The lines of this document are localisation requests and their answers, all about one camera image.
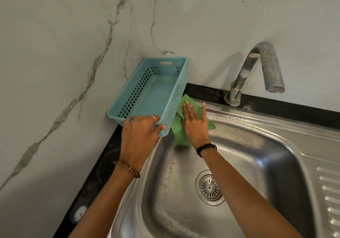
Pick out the stainless steel sink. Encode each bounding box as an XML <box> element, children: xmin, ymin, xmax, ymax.
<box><xmin>110</xmin><ymin>98</ymin><xmax>340</xmax><ymax>238</ymax></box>

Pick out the teal plastic basket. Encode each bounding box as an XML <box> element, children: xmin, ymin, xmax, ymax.
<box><xmin>106</xmin><ymin>57</ymin><xmax>188</xmax><ymax>138</ymax></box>

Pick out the person's left forearm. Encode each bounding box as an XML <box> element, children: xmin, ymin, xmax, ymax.
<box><xmin>67</xmin><ymin>169</ymin><xmax>139</xmax><ymax>238</ymax></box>

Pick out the chrome faucet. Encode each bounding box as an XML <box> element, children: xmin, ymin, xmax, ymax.
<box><xmin>224</xmin><ymin>41</ymin><xmax>286</xmax><ymax>107</ymax></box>

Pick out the person's right forearm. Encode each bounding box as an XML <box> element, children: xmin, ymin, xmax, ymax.
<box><xmin>200</xmin><ymin>150</ymin><xmax>305</xmax><ymax>238</ymax></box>

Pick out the wooden bead bracelet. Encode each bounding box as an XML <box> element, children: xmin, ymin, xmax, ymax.
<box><xmin>112</xmin><ymin>160</ymin><xmax>141</xmax><ymax>179</ymax></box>

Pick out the person's left hand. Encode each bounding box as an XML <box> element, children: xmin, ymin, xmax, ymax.
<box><xmin>118</xmin><ymin>115</ymin><xmax>167</xmax><ymax>171</ymax></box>

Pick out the round metal drain strainer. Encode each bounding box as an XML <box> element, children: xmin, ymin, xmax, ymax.
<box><xmin>198</xmin><ymin>174</ymin><xmax>223</xmax><ymax>200</ymax></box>

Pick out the green cleaning cloth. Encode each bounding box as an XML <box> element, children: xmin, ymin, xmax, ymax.
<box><xmin>171</xmin><ymin>94</ymin><xmax>216</xmax><ymax>148</ymax></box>

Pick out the black wristband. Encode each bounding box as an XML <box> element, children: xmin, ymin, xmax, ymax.
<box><xmin>195</xmin><ymin>143</ymin><xmax>218</xmax><ymax>158</ymax></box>

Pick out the person's right hand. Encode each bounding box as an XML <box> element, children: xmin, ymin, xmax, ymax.
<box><xmin>181</xmin><ymin>101</ymin><xmax>212</xmax><ymax>150</ymax></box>

